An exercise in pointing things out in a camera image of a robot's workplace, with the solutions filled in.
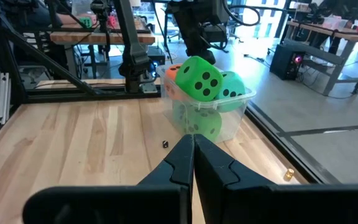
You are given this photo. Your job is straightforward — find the white aluminium rail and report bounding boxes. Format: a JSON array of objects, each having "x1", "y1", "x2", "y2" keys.
[{"x1": 0, "y1": 72, "x2": 12, "y2": 126}]

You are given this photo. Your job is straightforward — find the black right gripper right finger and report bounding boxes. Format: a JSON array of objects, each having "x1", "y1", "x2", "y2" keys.
[{"x1": 194, "y1": 133, "x2": 358, "y2": 224}]

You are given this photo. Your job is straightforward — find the wooden workbench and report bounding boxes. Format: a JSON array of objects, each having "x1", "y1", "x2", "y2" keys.
[{"x1": 50, "y1": 17, "x2": 157, "y2": 78}]

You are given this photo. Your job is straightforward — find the clear plastic container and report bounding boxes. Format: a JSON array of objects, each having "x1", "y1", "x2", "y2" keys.
[{"x1": 155, "y1": 63, "x2": 257, "y2": 144}]

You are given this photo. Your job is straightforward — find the wooden desk with metal legs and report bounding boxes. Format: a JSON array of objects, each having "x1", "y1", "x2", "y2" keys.
[{"x1": 283, "y1": 20, "x2": 358, "y2": 96}]

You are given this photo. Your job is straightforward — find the orange foam die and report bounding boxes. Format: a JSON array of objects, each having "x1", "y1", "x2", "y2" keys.
[{"x1": 163, "y1": 63, "x2": 183, "y2": 100}]

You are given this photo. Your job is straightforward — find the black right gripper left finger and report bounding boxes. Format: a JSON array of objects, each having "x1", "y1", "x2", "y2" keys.
[{"x1": 22, "y1": 134, "x2": 196, "y2": 224}]

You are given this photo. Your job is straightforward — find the small green toy die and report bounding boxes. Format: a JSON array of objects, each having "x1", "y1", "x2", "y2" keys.
[{"x1": 79, "y1": 17, "x2": 93, "y2": 29}]

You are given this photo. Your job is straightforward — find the black aluminium table frame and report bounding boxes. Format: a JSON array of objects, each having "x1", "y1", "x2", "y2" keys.
[{"x1": 0, "y1": 0, "x2": 338, "y2": 184}]

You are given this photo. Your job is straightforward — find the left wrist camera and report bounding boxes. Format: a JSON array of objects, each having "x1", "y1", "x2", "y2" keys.
[{"x1": 202, "y1": 24, "x2": 229, "y2": 44}]

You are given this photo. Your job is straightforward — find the black computer tower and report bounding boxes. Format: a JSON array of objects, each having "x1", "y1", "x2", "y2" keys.
[{"x1": 269, "y1": 43, "x2": 306, "y2": 81}]

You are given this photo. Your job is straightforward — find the black camera cable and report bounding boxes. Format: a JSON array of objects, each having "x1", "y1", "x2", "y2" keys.
[{"x1": 224, "y1": 3, "x2": 261, "y2": 27}]

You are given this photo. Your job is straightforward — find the black computer with blue light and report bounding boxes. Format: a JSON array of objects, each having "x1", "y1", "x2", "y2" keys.
[{"x1": 146, "y1": 45, "x2": 167, "y2": 78}]

